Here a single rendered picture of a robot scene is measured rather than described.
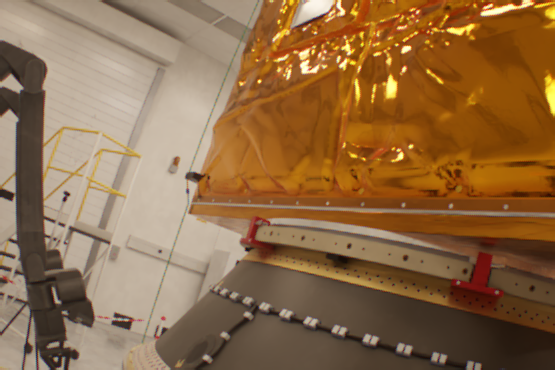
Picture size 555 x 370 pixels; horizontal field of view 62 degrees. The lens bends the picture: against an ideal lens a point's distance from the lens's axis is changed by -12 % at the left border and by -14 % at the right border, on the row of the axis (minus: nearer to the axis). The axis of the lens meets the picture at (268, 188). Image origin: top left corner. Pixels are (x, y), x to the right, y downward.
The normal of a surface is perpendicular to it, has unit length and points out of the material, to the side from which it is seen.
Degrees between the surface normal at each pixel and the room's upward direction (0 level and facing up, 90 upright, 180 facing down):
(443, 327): 62
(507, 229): 90
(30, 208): 89
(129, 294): 90
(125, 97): 90
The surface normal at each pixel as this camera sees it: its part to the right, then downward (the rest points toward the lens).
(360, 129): -0.80, -0.12
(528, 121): -0.81, -0.35
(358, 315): -0.34, -0.73
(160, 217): 0.52, 0.00
